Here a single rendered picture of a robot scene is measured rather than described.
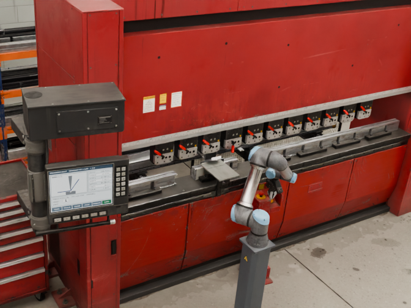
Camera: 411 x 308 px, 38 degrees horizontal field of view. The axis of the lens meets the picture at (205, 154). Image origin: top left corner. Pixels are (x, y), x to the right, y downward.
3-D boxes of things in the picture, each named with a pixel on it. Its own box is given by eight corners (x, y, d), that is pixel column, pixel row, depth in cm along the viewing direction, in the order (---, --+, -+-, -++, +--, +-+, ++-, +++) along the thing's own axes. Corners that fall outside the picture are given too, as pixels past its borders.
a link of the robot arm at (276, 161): (288, 153, 394) (299, 173, 439) (272, 148, 399) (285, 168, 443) (282, 169, 392) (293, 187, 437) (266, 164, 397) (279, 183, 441)
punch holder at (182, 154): (178, 160, 434) (180, 140, 426) (173, 154, 440) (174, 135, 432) (196, 156, 441) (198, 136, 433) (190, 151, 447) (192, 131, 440)
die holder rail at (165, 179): (114, 200, 420) (114, 189, 416) (111, 196, 425) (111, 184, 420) (176, 184, 445) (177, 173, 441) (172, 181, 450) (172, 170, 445)
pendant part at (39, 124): (35, 246, 333) (25, 107, 293) (29, 221, 353) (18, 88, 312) (123, 231, 351) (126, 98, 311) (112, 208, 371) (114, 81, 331)
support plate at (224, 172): (219, 181, 432) (219, 180, 432) (200, 165, 451) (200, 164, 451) (240, 176, 441) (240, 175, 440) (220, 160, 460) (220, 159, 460)
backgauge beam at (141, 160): (106, 181, 441) (106, 168, 437) (98, 172, 452) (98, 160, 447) (336, 128, 556) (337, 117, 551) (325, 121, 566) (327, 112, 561)
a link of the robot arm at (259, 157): (246, 227, 397) (271, 149, 397) (226, 220, 402) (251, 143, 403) (251, 227, 408) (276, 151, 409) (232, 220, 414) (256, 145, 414)
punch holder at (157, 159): (154, 165, 424) (155, 145, 416) (148, 160, 430) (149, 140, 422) (172, 161, 431) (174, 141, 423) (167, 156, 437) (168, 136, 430)
